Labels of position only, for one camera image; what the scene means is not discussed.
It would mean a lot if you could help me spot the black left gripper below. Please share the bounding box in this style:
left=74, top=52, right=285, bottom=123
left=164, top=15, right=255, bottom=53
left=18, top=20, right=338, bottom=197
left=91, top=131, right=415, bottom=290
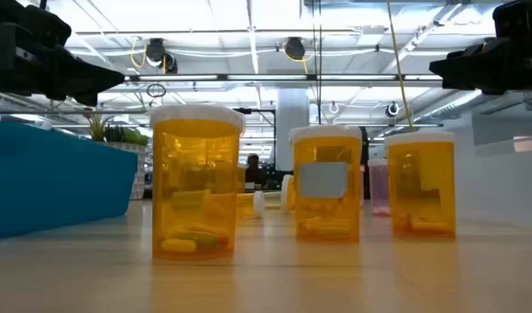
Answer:
left=0, top=0, right=126, bottom=107

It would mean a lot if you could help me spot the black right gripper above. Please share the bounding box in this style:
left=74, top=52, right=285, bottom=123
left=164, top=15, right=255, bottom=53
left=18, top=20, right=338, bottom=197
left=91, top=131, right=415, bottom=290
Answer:
left=429, top=0, right=532, bottom=96

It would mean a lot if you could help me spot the pink pill bottle white cap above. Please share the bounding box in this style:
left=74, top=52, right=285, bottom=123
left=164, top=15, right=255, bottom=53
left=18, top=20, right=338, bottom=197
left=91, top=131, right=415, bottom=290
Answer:
left=367, top=158, right=391, bottom=217

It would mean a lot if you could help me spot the blue plastic bin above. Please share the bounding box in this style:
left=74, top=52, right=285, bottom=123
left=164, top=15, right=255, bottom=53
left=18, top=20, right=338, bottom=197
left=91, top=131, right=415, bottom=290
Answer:
left=0, top=120, right=139, bottom=241

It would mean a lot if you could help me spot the gray horizontal bar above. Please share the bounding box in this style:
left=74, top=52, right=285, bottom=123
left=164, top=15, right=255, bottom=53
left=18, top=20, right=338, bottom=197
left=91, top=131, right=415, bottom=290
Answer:
left=0, top=109, right=150, bottom=116

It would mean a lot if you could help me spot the potted succulent plant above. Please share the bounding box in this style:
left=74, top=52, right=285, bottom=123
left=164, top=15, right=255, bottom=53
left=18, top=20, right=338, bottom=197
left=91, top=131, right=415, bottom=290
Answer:
left=83, top=110, right=150, bottom=201

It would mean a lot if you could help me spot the person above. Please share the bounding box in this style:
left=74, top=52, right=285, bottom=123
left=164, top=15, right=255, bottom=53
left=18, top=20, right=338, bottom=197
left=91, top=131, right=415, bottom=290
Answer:
left=244, top=153, right=267, bottom=186

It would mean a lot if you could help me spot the white round pillar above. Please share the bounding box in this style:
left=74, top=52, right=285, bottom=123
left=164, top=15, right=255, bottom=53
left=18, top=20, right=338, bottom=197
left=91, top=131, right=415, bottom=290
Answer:
left=276, top=88, right=310, bottom=173

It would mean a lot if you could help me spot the black cable loop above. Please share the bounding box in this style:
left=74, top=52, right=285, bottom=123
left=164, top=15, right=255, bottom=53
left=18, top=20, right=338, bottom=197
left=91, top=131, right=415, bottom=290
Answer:
left=146, top=82, right=168, bottom=99

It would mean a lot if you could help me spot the yellow hanging cable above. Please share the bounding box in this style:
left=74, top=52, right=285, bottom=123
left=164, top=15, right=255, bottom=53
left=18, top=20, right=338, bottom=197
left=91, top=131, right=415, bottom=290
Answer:
left=385, top=0, right=416, bottom=133

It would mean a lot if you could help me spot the black background workstation frame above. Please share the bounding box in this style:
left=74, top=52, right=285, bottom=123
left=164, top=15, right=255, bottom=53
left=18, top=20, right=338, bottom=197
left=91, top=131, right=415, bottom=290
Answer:
left=233, top=107, right=277, bottom=170

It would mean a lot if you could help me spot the black hanging cable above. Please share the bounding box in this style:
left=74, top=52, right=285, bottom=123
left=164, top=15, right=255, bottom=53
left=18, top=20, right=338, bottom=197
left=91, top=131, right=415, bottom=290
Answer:
left=311, top=0, right=323, bottom=126

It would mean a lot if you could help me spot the black overhead frame bar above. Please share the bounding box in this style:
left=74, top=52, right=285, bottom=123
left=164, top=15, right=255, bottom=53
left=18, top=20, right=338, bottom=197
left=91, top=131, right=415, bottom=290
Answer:
left=124, top=72, right=443, bottom=83

